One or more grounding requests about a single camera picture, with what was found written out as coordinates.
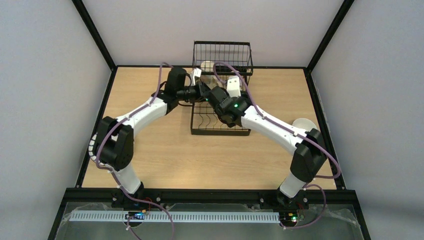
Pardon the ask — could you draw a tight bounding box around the seashell pattern ceramic mug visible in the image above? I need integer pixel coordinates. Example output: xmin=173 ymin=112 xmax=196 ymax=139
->
xmin=200 ymin=60 xmax=222 ymax=89

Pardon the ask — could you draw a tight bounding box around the white slotted cable duct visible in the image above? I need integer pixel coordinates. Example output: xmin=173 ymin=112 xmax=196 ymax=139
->
xmin=69 ymin=210 xmax=280 ymax=224

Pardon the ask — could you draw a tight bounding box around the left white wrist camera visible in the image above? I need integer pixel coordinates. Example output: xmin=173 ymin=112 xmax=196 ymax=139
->
xmin=190 ymin=67 xmax=202 ymax=86

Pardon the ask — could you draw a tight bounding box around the plain white bowl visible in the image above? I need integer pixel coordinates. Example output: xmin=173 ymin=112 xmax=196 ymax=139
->
xmin=292 ymin=118 xmax=319 ymax=132

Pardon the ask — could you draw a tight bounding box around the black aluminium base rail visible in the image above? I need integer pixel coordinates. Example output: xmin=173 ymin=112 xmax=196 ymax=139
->
xmin=61 ymin=188 xmax=359 ymax=212

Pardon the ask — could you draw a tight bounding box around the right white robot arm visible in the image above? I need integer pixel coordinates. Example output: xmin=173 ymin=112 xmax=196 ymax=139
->
xmin=206 ymin=87 xmax=327 ymax=199

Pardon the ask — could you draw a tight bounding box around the black wire dish rack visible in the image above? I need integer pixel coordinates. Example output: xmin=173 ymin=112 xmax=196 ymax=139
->
xmin=190 ymin=40 xmax=253 ymax=137

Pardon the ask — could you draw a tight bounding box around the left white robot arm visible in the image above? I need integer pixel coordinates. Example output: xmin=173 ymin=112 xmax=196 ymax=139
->
xmin=88 ymin=66 xmax=209 ymax=195

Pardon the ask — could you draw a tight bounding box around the blue striped white plate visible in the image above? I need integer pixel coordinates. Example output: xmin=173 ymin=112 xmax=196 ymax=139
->
xmin=87 ymin=133 xmax=98 ymax=163

